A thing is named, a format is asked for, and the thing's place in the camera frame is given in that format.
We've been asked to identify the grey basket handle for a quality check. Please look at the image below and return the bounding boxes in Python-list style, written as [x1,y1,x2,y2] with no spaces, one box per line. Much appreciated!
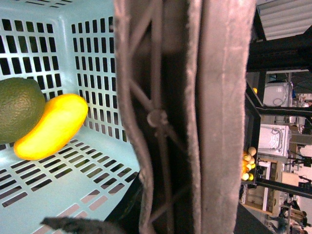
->
[114,0,256,234]

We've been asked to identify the light blue plastic basket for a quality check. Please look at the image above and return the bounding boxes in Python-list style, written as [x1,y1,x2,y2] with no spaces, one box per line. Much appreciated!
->
[0,0,139,234]

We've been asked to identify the green avocado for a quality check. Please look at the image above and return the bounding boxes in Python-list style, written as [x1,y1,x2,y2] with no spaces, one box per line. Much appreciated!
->
[0,78,45,144]

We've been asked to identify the left gripper dark finger tip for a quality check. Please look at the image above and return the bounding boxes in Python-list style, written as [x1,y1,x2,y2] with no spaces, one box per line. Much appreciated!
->
[40,217,126,234]

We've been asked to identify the yellow mango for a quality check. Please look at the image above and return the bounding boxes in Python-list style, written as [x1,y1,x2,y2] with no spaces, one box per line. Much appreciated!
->
[13,94,88,160]

